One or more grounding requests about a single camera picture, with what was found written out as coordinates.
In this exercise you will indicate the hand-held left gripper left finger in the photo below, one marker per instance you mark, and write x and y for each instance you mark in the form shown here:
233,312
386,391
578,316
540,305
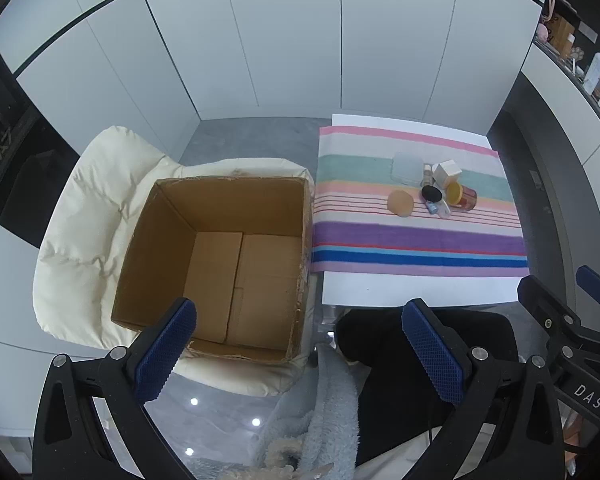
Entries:
166,352

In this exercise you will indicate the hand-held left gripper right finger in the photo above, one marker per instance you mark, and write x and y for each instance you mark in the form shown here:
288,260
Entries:
432,355

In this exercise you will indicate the brown cardboard box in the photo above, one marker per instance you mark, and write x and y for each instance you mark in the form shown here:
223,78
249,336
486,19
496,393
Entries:
260,270

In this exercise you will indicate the red jar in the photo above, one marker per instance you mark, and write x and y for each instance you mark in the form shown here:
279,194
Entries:
465,199

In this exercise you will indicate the small clear container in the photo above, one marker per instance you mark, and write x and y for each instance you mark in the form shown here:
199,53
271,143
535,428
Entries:
443,209

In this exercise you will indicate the beige powder puff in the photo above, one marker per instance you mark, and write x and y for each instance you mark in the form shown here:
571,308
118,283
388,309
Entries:
401,203

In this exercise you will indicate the black round compact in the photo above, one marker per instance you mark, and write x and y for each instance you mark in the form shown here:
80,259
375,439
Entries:
431,193

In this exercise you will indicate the small white box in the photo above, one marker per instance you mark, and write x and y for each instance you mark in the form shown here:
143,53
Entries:
447,170

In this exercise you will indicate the clear plastic case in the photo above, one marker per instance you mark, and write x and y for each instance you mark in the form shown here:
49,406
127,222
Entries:
406,167

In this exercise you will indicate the striped multicolour cloth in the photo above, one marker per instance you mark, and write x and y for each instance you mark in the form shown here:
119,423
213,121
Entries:
405,240

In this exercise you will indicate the light fuzzy robe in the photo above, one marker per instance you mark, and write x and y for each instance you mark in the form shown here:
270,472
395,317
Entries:
325,410

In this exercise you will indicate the cream cushioned chair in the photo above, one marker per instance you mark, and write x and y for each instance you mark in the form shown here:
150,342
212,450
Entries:
95,210

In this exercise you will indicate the small beige bottle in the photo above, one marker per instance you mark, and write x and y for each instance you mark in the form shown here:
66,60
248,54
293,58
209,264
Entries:
427,175

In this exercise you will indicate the white plastic bottle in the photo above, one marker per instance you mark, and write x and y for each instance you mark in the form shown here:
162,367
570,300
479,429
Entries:
595,71

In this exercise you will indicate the brown package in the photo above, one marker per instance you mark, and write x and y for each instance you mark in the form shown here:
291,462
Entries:
562,34

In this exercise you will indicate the black glass cabinet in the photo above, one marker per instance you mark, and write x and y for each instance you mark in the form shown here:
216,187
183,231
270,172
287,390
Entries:
10,150

